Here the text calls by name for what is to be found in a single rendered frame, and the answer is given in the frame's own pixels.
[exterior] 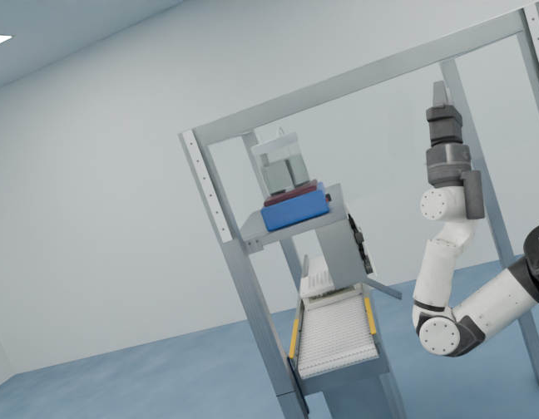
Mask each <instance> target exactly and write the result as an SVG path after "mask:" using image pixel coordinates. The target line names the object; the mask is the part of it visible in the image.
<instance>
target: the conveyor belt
mask: <svg viewBox="0 0 539 419"><path fill-rule="evenodd" d="M325 270H328V267H327V264H326V262H325V259H324V256H321V257H318V258H315V259H311V260H310V261H309V275H308V276H310V275H313V274H317V273H320V272H323V271H325ZM364 299H365V297H364V293H363V294H360V295H356V296H353V297H350V298H346V299H343V300H340V301H337V302H334V303H330V304H327V305H324V306H322V307H318V308H314V309H311V310H310V311H307V312H306V311H305V310H304V318H303V326H302V333H301V340H300V348H299V361H298V369H299V375H300V376H301V378H302V380H304V379H306V378H309V377H314V376H318V375H320V374H324V373H326V372H332V371H335V370H338V369H341V368H344V367H349V366H353V365H355V364H358V363H361V362H367V361H369V360H373V359H375V358H379V356H378V353H377V350H376V347H375V344H374V340H373V335H371V334H370V333H371V331H370V326H369V322H368V315H367V312H365V310H366V305H365V301H364Z"/></svg>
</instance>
